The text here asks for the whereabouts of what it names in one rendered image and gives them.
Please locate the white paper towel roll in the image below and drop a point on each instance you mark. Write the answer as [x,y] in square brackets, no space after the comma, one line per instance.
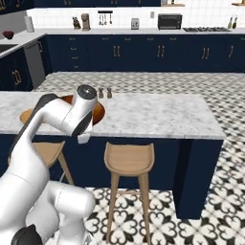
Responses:
[29,24]

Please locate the black toaster oven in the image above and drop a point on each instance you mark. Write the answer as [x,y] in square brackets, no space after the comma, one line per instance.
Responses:
[169,21]

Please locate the brown shaker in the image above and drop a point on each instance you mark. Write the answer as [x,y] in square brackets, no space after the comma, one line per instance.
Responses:
[109,93]
[101,93]

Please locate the silver toaster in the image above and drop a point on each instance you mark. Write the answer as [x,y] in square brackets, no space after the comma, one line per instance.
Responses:
[135,24]

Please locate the dark red bowl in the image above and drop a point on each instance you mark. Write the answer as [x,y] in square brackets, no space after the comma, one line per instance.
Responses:
[8,34]

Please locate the brown animal figurine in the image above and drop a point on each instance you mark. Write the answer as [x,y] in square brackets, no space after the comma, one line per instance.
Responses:
[76,23]

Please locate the grey dishwasher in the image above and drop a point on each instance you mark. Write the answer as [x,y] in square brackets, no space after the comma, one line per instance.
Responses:
[34,62]

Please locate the long dark blue cupboard run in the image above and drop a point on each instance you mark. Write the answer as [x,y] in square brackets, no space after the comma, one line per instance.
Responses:
[140,52]

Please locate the dark blue wall cupboards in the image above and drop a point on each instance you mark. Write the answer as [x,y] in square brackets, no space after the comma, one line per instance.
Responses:
[79,3]

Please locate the wooden wall shelf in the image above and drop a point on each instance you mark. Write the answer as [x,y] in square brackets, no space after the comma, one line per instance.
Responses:
[173,4]
[238,4]

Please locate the dark bottle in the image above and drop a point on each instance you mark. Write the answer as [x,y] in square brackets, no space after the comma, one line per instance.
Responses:
[234,23]

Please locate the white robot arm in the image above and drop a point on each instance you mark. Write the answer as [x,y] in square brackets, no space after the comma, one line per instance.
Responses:
[25,178]

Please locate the dark blue kitchen island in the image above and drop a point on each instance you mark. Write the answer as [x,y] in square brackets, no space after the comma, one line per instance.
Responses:
[159,166]

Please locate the wooden bar stool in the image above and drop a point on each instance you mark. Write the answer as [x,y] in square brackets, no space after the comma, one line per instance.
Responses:
[128,159]
[48,153]

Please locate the pale bottle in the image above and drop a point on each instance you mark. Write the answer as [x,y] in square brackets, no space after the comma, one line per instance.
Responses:
[230,23]

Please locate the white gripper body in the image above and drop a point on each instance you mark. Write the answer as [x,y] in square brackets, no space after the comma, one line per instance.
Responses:
[84,139]

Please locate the black gas hob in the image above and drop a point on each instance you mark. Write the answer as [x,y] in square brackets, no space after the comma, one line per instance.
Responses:
[205,29]

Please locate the orange plate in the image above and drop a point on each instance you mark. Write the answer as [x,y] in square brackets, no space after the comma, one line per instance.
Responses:
[25,116]

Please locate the white wall socket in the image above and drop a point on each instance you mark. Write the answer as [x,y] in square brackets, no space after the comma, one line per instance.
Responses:
[152,15]

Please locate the short dark blue cupboard run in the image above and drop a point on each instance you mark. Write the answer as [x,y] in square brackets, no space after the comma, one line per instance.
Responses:
[14,73]

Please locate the rail with hanging tools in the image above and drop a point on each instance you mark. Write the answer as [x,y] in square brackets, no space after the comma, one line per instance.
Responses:
[105,16]

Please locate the brown wooden bowl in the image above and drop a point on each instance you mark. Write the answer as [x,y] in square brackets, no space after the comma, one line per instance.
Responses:
[99,111]

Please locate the grey sink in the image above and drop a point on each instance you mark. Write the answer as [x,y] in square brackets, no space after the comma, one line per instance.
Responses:
[6,48]

